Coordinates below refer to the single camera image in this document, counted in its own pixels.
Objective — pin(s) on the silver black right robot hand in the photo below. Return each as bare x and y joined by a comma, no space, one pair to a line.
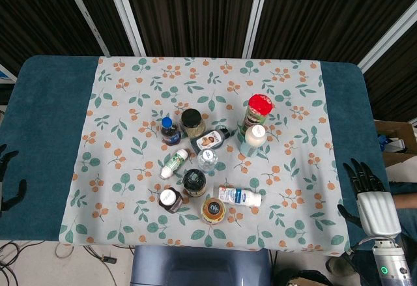
378,211

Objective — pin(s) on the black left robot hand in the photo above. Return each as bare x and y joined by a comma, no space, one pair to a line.
18,194

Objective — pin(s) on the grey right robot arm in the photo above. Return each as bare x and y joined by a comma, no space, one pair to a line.
391,260

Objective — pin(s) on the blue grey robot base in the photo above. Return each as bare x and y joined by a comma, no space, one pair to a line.
195,266

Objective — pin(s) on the white bottle with blue label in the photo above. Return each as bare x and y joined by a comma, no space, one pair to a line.
238,196

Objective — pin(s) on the white milk bottle, pale label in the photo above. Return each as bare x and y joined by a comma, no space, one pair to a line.
255,136

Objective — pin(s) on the grape juice bottle white cap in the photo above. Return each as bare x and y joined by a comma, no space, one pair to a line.
169,198

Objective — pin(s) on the small green white bottle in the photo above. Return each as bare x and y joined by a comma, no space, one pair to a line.
174,163

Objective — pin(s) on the blue cap cola bottle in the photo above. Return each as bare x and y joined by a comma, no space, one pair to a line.
171,136

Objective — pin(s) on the orange soda bottle black cap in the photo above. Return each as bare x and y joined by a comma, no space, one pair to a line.
213,209

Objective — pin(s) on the black-lidded dark jar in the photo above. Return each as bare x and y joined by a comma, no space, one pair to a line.
194,180

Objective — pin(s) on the clear water bottle white cap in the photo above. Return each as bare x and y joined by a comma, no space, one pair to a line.
207,159

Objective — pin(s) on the dark bottle with nut label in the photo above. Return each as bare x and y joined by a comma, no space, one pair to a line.
208,141

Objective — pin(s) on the person leg in jeans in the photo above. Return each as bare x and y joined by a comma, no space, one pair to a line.
407,208

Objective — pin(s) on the olive brown shoe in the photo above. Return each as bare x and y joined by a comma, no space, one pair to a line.
340,265

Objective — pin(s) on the teal table cover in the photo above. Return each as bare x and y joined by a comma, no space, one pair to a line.
42,120

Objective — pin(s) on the brown cardboard box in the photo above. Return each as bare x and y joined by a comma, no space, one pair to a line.
404,133

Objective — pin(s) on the red lid chips can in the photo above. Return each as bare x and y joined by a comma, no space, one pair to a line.
260,105

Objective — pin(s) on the black lid glass jar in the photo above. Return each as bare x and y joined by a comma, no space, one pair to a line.
190,118

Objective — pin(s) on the floral leaf print tablecloth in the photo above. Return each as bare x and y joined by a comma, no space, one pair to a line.
195,74

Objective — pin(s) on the white frame post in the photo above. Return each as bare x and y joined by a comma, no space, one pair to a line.
125,12
387,40
257,12
84,12

